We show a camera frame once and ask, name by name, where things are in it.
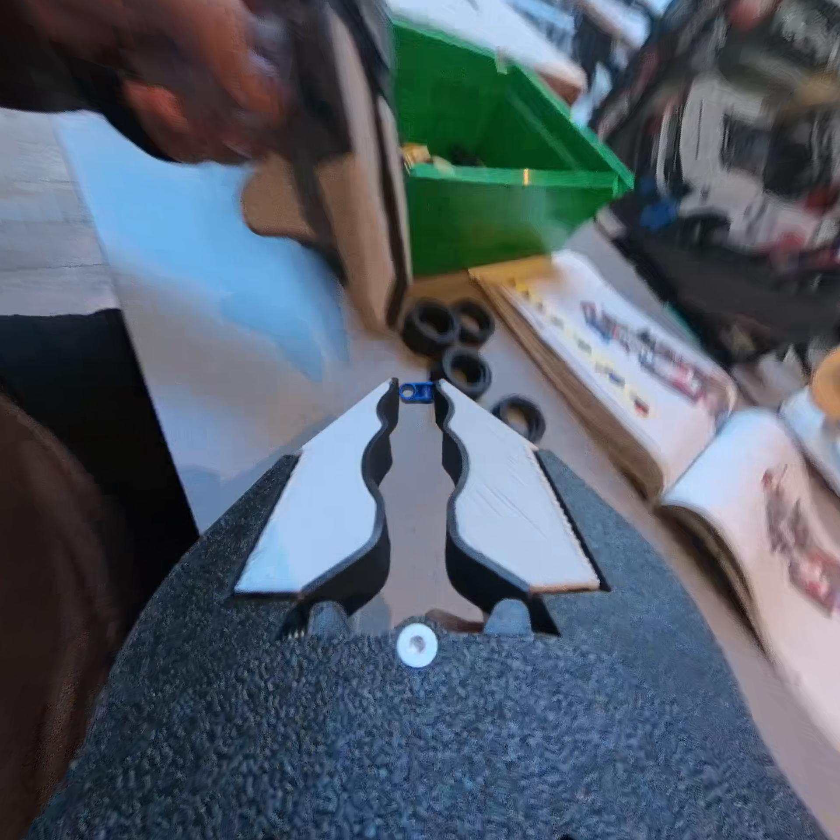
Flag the black toy car box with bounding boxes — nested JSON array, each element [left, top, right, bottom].
[[591, 0, 840, 368]]

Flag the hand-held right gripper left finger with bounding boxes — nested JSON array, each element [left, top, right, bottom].
[[234, 378, 401, 605]]

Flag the person's brown sweater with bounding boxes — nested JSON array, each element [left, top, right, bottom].
[[0, 394, 132, 840]]

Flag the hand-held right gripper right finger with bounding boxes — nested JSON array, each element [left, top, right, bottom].
[[434, 378, 602, 597]]

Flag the grey desk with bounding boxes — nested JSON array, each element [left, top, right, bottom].
[[52, 108, 840, 840]]

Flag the wooden table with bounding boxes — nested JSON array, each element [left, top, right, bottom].
[[387, 0, 588, 99]]

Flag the small brick pieces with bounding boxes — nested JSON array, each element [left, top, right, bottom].
[[402, 143, 487, 173]]

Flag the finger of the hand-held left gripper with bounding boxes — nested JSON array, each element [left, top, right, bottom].
[[320, 12, 403, 332], [360, 0, 414, 309]]

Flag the black rubber toy tire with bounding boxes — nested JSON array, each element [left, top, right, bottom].
[[402, 298, 460, 357], [453, 298, 496, 347], [441, 348, 493, 400], [491, 395, 547, 444]]

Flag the thick building instruction booklet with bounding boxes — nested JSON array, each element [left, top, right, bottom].
[[469, 249, 840, 749]]

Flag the person's left hand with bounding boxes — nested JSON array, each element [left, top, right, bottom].
[[121, 12, 296, 165]]

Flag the green plastic bin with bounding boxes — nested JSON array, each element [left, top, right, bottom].
[[390, 16, 635, 278]]

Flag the person's left forearm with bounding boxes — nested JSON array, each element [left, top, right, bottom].
[[0, 0, 263, 158]]

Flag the person's dark trousers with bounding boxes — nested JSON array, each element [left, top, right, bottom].
[[0, 308, 201, 592]]

